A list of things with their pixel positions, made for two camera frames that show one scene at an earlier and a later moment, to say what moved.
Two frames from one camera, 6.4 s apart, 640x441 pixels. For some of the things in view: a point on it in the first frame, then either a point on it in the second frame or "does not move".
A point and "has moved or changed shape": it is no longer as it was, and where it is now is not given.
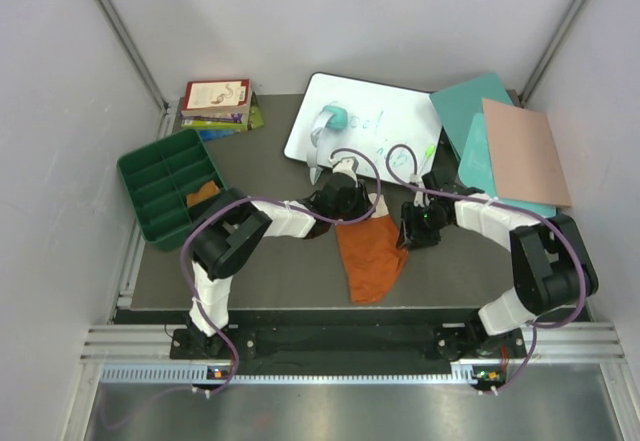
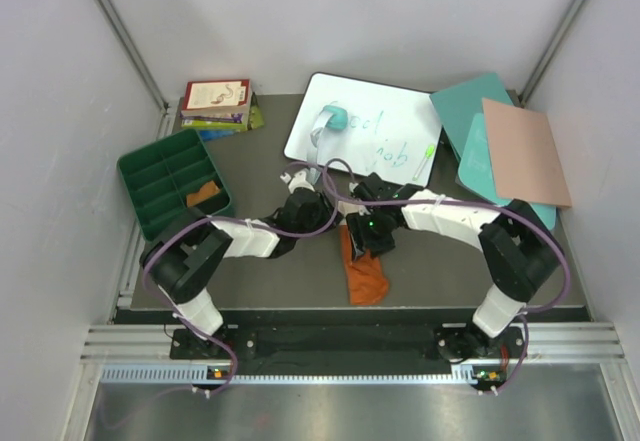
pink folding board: x=525 y=162 does not move
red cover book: x=217 y=97 does not move
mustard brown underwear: x=209 y=189 does not move
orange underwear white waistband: x=372 y=252 has moved or changed shape
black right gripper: x=411 y=233 → x=361 y=241
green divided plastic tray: x=158 y=178 does not move
